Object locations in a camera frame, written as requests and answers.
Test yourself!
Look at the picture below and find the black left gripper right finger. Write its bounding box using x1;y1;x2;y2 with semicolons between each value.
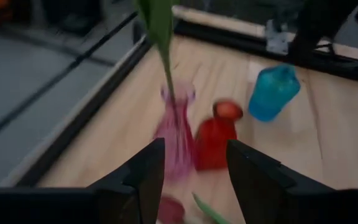
226;139;335;224

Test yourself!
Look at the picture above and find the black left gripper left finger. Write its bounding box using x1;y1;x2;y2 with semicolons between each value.
87;138;166;224

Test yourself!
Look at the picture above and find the dark red artificial tulip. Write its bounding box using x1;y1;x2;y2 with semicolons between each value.
157;192;232;224

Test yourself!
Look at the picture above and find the pink glass vase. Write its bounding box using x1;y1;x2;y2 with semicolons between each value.
154;83;197;181

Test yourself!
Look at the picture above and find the red glass vase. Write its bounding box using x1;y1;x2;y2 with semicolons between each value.
193;98;244;172

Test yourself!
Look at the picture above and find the blue glass vase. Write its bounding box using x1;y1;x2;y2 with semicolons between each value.
247;63;301;123

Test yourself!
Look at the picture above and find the pink artificial tulip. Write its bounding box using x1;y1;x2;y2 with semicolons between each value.
134;0;181;125

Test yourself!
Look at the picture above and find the black equipment box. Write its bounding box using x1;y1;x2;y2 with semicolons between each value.
42;0;103;34

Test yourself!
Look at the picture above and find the black aluminium table frame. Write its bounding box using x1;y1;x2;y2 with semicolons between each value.
0;4;358;189

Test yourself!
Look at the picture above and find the silver metal bracket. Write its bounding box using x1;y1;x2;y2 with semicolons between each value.
265;18;291;54

